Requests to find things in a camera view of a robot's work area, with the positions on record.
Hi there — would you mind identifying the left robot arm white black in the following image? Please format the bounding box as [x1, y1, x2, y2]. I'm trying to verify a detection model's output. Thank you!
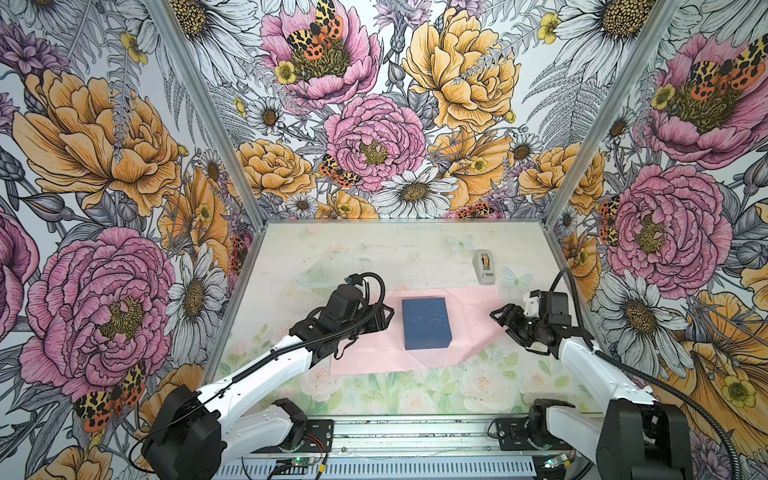
[138, 272, 394, 479]

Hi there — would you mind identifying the white tape dispenser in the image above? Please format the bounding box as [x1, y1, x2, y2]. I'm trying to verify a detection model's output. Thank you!
[473, 249, 496, 285]

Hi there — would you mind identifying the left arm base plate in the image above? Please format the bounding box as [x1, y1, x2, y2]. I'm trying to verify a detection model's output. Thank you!
[254, 418, 335, 454]

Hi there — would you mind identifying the left aluminium corner post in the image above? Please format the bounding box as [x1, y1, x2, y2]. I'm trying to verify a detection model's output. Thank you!
[142, 0, 268, 232]

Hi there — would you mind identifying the navy blue gift box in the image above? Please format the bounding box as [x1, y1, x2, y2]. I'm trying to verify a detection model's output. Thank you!
[401, 298, 453, 351]

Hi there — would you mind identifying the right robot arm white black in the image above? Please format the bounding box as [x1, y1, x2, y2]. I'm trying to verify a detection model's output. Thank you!
[490, 290, 694, 479]

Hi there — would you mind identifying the right aluminium corner post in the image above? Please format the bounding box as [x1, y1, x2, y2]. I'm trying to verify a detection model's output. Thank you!
[543, 0, 683, 229]

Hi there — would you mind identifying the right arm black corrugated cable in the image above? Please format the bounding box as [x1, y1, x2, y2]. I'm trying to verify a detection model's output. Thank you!
[548, 268, 745, 480]

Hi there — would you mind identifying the aluminium corner post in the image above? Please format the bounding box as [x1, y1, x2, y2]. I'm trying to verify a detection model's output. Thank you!
[142, 0, 268, 232]
[543, 0, 683, 229]

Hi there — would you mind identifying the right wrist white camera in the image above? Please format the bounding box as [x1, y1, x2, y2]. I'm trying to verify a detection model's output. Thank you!
[524, 296, 540, 318]

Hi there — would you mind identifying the aluminium front rail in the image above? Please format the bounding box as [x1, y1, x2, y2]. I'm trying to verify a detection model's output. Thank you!
[227, 415, 607, 460]

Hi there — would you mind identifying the white vented cable duct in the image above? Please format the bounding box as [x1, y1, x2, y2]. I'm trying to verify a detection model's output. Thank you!
[214, 456, 537, 479]

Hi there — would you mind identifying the pink wrapping paper sheet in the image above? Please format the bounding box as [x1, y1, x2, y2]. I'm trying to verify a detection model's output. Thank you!
[330, 286, 503, 376]

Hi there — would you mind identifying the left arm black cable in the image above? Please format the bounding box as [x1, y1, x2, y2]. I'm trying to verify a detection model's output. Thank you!
[128, 271, 388, 475]

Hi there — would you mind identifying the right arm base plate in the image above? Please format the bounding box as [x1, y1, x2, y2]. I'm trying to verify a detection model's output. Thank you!
[488, 417, 571, 452]

